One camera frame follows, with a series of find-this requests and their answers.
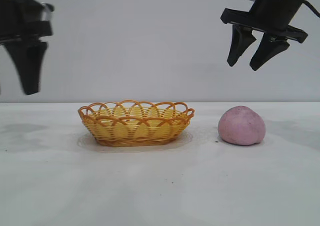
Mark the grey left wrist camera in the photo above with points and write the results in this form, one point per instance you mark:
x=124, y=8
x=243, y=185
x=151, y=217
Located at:
x=47, y=12

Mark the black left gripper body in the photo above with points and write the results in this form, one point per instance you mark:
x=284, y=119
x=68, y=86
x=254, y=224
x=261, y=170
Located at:
x=22, y=16

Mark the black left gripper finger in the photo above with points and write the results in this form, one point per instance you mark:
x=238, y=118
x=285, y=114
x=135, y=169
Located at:
x=28, y=66

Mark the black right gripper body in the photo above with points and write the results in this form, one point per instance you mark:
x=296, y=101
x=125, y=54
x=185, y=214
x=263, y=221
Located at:
x=277, y=8

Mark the yellow woven wicker basket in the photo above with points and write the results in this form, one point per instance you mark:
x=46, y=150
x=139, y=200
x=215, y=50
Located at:
x=136, y=131

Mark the pink round bun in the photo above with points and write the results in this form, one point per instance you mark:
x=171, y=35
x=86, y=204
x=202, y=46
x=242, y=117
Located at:
x=241, y=127

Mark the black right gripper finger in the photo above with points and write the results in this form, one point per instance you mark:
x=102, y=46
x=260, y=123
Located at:
x=240, y=46
x=270, y=51

